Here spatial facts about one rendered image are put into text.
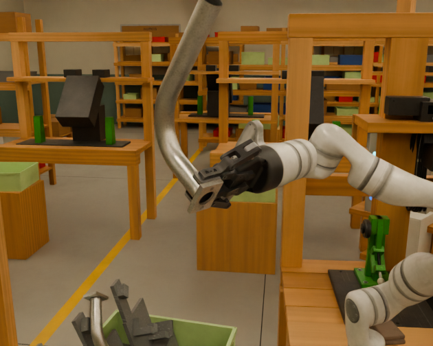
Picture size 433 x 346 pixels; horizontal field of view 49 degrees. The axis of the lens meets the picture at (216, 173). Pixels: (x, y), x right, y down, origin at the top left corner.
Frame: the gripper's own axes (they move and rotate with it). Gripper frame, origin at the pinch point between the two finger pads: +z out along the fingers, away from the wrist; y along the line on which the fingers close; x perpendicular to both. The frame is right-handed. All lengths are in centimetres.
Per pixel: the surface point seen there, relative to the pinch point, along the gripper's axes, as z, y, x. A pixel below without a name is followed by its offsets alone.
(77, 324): -2, 67, 17
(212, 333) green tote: -45, 83, 2
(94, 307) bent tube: -7, 65, 18
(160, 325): -35, 89, 14
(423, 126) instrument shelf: -132, 22, 14
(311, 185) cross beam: -122, 69, 33
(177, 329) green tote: -39, 89, 11
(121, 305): -19, 74, 20
